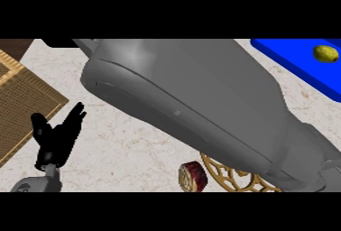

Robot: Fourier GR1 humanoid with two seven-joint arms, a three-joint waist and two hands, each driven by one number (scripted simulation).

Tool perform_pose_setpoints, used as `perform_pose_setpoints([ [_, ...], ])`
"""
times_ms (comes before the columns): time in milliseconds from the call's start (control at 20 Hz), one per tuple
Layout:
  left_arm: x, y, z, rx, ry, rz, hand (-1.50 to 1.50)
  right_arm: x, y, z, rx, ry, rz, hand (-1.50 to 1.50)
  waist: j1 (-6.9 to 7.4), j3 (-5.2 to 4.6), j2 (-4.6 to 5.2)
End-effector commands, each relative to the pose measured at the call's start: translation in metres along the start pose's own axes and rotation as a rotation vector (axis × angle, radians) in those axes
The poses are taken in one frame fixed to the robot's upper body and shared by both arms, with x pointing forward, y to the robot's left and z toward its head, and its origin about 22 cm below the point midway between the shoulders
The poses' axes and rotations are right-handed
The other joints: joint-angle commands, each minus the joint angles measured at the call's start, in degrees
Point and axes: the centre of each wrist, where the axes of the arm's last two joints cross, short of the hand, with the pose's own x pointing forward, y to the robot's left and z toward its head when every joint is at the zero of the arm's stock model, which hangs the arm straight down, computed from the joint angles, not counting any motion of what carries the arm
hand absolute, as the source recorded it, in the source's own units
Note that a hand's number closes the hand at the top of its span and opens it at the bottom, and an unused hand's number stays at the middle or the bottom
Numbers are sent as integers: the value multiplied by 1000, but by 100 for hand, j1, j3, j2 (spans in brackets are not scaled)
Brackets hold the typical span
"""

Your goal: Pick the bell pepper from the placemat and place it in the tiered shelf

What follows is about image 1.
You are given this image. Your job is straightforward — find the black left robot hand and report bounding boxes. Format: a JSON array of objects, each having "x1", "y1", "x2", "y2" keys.
[{"x1": 30, "y1": 101, "x2": 89, "y2": 172}]

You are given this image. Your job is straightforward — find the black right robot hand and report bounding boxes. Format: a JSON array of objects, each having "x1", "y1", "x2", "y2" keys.
[{"x1": 42, "y1": 38, "x2": 83, "y2": 49}]

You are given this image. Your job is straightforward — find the woven tan placemat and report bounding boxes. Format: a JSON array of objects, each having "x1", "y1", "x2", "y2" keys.
[{"x1": 0, "y1": 49, "x2": 73, "y2": 168}]

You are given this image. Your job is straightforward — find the red can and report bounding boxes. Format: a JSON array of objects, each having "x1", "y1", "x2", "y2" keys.
[{"x1": 178, "y1": 161, "x2": 210, "y2": 193}]

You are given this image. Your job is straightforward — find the blue cutting board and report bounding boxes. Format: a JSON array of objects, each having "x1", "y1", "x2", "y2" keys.
[{"x1": 250, "y1": 38, "x2": 341, "y2": 104}]

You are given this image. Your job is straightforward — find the yellow lemon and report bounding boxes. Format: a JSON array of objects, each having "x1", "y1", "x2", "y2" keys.
[{"x1": 312, "y1": 44, "x2": 341, "y2": 64}]

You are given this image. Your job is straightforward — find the gold wire tiered shelf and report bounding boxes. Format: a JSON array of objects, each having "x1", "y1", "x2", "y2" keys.
[{"x1": 198, "y1": 152, "x2": 284, "y2": 193}]

